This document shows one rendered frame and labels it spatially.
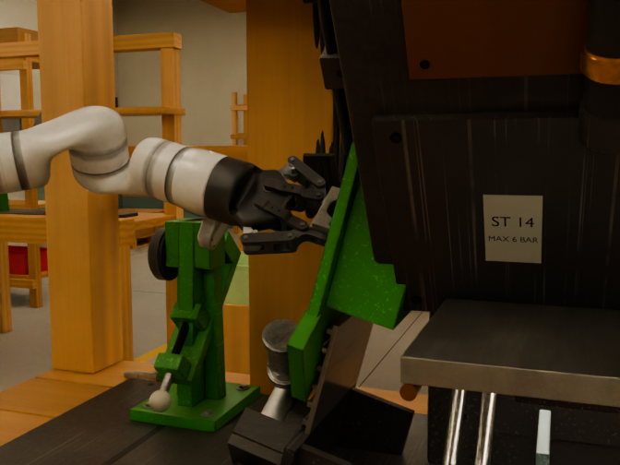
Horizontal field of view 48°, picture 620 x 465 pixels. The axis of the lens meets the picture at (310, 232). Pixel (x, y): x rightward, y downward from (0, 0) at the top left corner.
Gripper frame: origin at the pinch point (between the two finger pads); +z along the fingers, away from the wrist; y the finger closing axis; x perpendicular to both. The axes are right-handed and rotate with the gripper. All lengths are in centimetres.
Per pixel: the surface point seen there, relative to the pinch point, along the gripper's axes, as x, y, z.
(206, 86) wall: 725, 678, -552
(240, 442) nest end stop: 7.6, -23.6, -0.5
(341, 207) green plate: -10.5, -5.1, 3.5
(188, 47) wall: 686, 717, -599
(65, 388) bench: 43, -18, -42
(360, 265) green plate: -6.1, -7.8, 6.3
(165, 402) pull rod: 22.3, -19.0, -16.2
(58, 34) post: 10, 27, -62
